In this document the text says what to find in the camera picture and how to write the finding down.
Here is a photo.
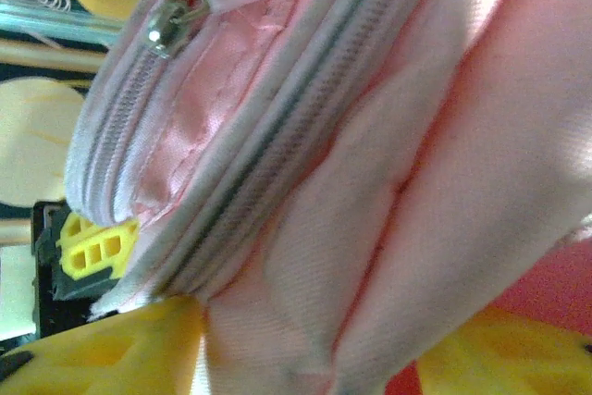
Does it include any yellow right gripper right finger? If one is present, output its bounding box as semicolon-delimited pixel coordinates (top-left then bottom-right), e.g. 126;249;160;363
415;305;592;395

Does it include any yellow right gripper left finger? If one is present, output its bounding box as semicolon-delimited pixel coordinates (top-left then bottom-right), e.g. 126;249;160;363
0;298;207;395

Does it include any pink student backpack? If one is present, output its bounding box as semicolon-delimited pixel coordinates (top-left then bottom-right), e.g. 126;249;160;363
64;0;592;395

